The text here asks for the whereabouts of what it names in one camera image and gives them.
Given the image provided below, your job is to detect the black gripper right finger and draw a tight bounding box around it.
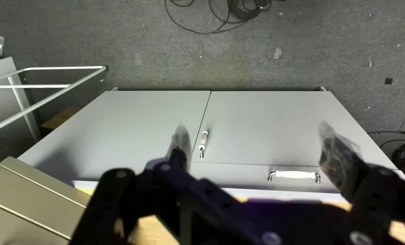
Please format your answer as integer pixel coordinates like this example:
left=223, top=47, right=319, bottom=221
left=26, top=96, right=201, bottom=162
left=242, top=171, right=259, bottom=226
left=317, top=121, right=373, bottom=204

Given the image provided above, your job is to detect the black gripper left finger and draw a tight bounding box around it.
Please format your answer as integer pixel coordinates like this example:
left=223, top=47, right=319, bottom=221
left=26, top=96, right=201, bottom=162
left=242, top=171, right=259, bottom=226
left=167, top=122, right=195, bottom=174

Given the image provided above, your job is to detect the grey cabinet with wooden top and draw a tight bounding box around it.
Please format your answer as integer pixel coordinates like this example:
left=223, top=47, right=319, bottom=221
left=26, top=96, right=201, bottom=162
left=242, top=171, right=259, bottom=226
left=17, top=85, right=405, bottom=245

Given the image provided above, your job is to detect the beige metal file cabinet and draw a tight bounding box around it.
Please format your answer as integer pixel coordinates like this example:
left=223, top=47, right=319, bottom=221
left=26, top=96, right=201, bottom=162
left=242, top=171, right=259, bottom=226
left=0, top=155, right=92, bottom=245

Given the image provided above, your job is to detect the white metal railing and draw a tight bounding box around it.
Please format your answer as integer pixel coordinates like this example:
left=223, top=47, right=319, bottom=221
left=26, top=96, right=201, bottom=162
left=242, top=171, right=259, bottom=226
left=0, top=64, right=109, bottom=140

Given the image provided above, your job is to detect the silver cabinet door handle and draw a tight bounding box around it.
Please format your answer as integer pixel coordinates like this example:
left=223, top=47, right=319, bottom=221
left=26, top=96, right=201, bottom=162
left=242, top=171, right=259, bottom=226
left=197, top=128, right=212, bottom=160

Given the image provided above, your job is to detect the white cabinet drawer handle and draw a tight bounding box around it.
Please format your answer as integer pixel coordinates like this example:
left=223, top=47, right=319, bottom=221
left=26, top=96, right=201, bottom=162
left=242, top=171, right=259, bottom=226
left=266, top=167, right=324, bottom=185

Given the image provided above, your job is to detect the thin black cable loop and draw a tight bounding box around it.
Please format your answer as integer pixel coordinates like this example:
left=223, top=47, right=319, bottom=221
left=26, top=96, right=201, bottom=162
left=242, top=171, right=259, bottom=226
left=164, top=0, right=240, bottom=36

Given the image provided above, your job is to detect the black cable coil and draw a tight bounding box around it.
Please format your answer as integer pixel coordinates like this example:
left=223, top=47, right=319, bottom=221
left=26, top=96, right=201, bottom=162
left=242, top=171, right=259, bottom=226
left=227, top=0, right=274, bottom=23

